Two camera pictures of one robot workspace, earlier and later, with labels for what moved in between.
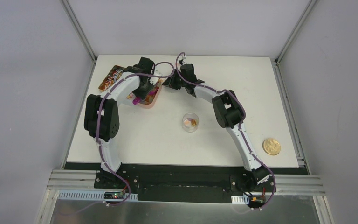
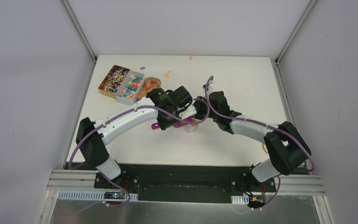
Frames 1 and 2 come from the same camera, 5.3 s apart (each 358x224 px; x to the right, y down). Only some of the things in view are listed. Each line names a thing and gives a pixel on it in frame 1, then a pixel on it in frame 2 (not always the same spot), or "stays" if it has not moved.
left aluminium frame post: x=78 y=27 stays
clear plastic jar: x=190 y=122 stays
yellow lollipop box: x=112 y=78 stays
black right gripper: x=170 y=81 -> x=197 y=104
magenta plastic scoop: x=136 y=100 -> x=156 y=126
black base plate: x=186 y=182 stays
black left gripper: x=145 y=91 -> x=173 y=122
